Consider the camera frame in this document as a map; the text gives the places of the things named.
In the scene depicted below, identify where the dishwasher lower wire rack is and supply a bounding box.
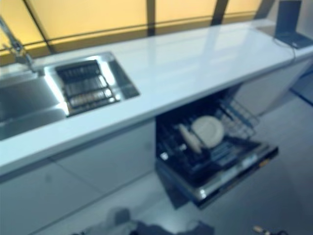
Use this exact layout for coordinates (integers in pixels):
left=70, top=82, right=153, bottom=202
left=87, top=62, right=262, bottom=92
left=158, top=115, right=260, bottom=172

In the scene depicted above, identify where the chrome kitchen faucet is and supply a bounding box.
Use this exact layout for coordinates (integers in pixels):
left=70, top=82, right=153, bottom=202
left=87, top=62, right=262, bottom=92
left=0, top=16, right=37, bottom=73

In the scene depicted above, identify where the dark open laptop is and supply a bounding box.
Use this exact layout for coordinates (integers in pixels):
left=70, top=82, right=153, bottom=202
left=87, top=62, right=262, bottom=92
left=273, top=0, right=311, bottom=49

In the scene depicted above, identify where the stainless steel sink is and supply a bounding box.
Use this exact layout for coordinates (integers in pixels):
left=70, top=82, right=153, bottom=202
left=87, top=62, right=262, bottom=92
left=0, top=51, right=140, bottom=141

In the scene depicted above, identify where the thin laptop cable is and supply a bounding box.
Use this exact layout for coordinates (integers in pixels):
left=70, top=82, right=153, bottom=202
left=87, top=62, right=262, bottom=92
left=273, top=36, right=297, bottom=67

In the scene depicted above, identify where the glossy white cabinet door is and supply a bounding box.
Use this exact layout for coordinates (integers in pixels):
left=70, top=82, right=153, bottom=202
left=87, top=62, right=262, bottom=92
left=0, top=158, right=113, bottom=235
left=50, top=119, right=158, bottom=204
left=234, top=52, right=313, bottom=118

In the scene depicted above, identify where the cream ceramic plate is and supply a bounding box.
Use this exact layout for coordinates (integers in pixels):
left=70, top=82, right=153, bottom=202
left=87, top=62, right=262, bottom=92
left=178, top=123, right=202, bottom=153
left=191, top=116, right=224, bottom=149

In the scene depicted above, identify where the black sink drying rack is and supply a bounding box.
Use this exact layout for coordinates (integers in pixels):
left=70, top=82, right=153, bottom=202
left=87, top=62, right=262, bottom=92
left=55, top=60, right=122, bottom=117

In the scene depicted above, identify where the black built-in dishwasher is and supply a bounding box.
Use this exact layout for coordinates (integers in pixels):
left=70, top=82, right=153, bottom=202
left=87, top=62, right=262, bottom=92
left=155, top=85, right=279, bottom=210

